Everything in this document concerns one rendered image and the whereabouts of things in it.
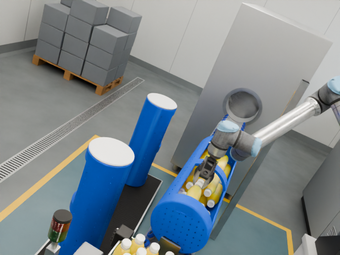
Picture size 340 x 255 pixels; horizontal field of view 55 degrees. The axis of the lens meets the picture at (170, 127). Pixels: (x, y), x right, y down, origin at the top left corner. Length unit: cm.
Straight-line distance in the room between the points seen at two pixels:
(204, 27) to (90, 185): 497
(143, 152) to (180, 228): 152
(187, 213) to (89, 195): 72
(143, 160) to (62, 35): 274
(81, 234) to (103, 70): 316
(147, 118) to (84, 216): 110
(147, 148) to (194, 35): 394
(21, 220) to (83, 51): 289
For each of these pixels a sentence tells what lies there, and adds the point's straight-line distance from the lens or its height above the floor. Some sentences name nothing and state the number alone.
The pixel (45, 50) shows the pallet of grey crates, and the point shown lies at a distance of 542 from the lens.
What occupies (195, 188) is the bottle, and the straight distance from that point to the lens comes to 165.
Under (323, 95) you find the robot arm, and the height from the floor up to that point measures 180.
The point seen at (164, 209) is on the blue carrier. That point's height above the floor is 115.
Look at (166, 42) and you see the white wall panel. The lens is 672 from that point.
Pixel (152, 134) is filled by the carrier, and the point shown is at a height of 76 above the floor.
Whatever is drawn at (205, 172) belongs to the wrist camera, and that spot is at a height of 133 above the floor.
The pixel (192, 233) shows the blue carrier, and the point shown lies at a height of 110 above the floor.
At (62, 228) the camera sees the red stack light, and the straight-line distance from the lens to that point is 121.
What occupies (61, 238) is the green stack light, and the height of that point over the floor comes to 118.
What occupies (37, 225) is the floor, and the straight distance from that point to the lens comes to 288.
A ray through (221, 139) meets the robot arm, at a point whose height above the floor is 149.
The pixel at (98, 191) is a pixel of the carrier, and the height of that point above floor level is 83.
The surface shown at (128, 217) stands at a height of 15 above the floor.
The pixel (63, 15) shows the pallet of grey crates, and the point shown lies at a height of 88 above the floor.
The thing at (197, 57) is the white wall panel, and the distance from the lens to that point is 662.
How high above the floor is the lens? 211
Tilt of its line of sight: 25 degrees down
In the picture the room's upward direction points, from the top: 23 degrees clockwise
